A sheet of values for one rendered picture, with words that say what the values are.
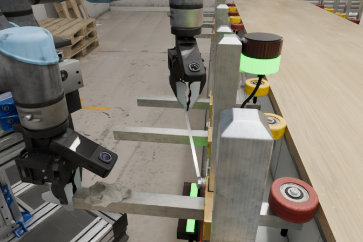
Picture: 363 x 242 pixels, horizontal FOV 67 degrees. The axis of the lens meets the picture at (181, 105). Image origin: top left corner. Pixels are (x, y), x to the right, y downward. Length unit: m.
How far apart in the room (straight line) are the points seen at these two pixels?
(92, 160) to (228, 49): 0.29
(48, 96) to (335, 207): 0.50
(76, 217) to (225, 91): 1.15
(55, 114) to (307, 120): 0.60
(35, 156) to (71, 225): 0.92
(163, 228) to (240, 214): 1.40
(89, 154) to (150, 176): 1.42
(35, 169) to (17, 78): 0.18
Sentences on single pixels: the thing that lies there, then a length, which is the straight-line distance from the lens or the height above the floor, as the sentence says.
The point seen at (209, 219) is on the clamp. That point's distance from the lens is 0.52.
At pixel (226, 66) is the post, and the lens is 0.43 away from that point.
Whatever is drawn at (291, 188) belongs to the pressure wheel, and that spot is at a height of 0.91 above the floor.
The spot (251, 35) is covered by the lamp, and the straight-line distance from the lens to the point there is 0.44.
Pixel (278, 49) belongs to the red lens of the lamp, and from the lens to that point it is 0.43.
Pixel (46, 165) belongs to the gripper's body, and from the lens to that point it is 0.54.
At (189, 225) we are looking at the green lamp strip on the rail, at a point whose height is 0.70.
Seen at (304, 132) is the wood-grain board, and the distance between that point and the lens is 0.73.
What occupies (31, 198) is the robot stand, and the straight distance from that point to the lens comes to 1.65.
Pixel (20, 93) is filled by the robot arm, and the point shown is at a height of 1.09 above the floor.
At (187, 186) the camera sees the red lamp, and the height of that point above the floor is 0.70.
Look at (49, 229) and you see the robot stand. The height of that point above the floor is 0.21.
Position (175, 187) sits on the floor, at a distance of 1.83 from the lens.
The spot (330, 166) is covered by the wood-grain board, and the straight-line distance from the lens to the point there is 0.64.
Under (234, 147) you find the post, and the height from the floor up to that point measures 1.16.
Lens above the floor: 1.27
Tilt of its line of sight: 28 degrees down
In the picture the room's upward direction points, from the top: straight up
